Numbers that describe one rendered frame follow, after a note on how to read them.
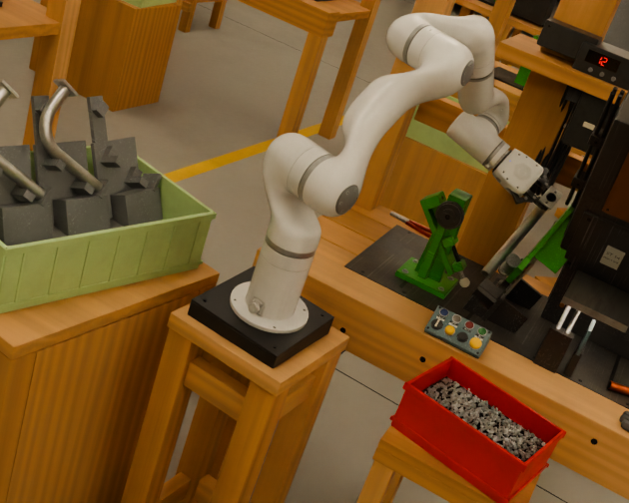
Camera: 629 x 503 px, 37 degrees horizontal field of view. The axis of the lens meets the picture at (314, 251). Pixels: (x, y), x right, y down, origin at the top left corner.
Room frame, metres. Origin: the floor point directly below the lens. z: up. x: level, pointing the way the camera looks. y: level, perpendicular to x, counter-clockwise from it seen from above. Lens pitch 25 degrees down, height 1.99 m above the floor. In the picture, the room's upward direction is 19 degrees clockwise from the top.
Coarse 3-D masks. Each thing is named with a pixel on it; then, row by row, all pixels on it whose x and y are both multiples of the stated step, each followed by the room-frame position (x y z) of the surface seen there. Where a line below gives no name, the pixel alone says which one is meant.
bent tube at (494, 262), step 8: (552, 192) 2.36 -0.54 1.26; (544, 200) 2.34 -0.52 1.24; (552, 200) 2.38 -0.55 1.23; (536, 208) 2.40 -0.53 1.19; (528, 216) 2.42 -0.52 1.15; (536, 216) 2.41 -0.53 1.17; (528, 224) 2.41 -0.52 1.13; (520, 232) 2.40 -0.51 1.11; (528, 232) 2.41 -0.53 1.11; (512, 240) 2.38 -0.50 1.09; (520, 240) 2.39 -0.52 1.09; (504, 248) 2.36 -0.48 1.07; (512, 248) 2.36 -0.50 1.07; (496, 256) 2.33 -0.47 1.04; (504, 256) 2.34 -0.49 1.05; (488, 264) 2.31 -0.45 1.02; (496, 264) 2.32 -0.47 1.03; (488, 272) 2.30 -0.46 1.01
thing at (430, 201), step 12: (420, 204) 2.36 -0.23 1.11; (432, 204) 2.35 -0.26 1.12; (432, 216) 2.36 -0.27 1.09; (432, 228) 2.34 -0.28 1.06; (444, 240) 2.34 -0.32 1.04; (456, 240) 2.35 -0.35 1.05; (444, 252) 2.33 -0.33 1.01; (456, 252) 2.34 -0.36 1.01; (444, 264) 2.32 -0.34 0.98; (456, 264) 2.32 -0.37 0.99
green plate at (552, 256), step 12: (576, 204) 2.29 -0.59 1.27; (564, 216) 2.22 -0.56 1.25; (552, 228) 2.23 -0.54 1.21; (564, 228) 2.23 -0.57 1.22; (540, 240) 2.31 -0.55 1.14; (552, 240) 2.24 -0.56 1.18; (540, 252) 2.24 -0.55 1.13; (552, 252) 2.23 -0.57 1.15; (564, 252) 2.22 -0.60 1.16; (552, 264) 2.23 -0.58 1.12
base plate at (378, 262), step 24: (384, 240) 2.53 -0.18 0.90; (408, 240) 2.59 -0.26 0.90; (360, 264) 2.31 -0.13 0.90; (384, 264) 2.37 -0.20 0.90; (480, 264) 2.59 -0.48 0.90; (408, 288) 2.27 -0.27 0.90; (456, 288) 2.37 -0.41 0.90; (456, 312) 2.23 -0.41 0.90; (528, 312) 2.38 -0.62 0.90; (504, 336) 2.19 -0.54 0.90; (528, 336) 2.23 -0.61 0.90; (576, 336) 2.33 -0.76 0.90; (600, 360) 2.24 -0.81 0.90; (624, 360) 2.29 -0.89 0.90; (600, 384) 2.11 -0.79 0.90; (624, 384) 2.15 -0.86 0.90
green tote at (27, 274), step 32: (32, 160) 2.19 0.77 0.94; (160, 192) 2.30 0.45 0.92; (160, 224) 2.04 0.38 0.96; (192, 224) 2.14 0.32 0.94; (0, 256) 1.70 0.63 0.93; (32, 256) 1.75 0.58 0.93; (64, 256) 1.82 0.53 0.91; (96, 256) 1.90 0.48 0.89; (128, 256) 1.98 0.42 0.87; (160, 256) 2.07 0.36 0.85; (192, 256) 2.17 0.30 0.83; (0, 288) 1.70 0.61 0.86; (32, 288) 1.77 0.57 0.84; (64, 288) 1.84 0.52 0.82; (96, 288) 1.92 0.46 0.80
